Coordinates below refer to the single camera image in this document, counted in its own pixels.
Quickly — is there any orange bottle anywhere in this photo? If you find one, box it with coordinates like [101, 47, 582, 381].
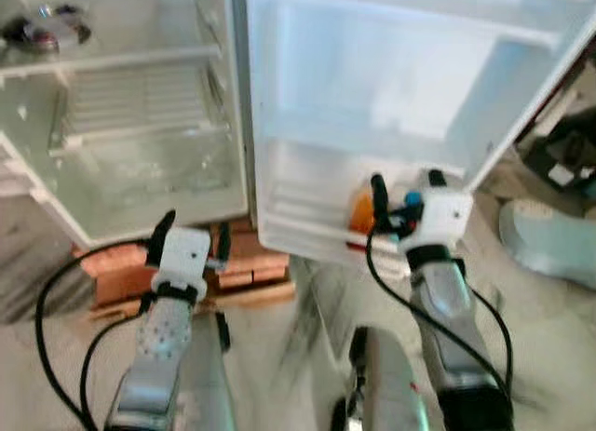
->
[346, 187, 378, 255]

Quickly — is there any white fridge shelf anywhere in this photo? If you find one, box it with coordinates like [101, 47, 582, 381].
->
[0, 44, 226, 80]

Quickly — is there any clear crisper drawer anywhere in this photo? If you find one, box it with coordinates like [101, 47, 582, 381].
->
[45, 124, 245, 210]

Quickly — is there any black bag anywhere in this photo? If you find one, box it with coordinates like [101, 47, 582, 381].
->
[520, 110, 596, 202]

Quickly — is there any silver left robot leg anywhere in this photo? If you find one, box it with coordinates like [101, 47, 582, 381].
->
[172, 305, 237, 431]

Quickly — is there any silver robot leg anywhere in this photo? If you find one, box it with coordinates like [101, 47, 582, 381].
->
[331, 324, 432, 431]
[172, 305, 237, 431]

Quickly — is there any light blue plastic chair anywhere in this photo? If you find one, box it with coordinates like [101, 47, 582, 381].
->
[498, 198, 596, 291]

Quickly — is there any silver right robot leg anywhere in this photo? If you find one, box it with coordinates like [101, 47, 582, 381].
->
[331, 324, 432, 431]

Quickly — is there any dark steel bowl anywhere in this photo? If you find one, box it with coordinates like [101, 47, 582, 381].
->
[0, 7, 95, 57]

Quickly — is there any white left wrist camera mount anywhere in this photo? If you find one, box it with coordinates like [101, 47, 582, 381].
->
[149, 228, 212, 303]

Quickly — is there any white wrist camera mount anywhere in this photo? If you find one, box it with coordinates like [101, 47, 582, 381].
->
[399, 189, 475, 261]
[149, 228, 212, 303]

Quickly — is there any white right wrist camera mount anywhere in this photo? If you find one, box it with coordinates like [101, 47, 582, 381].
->
[399, 189, 475, 261]

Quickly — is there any white wire rack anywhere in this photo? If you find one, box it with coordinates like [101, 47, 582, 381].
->
[49, 63, 231, 155]

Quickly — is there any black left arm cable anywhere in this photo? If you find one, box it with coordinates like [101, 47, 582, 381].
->
[79, 312, 143, 431]
[35, 237, 156, 431]

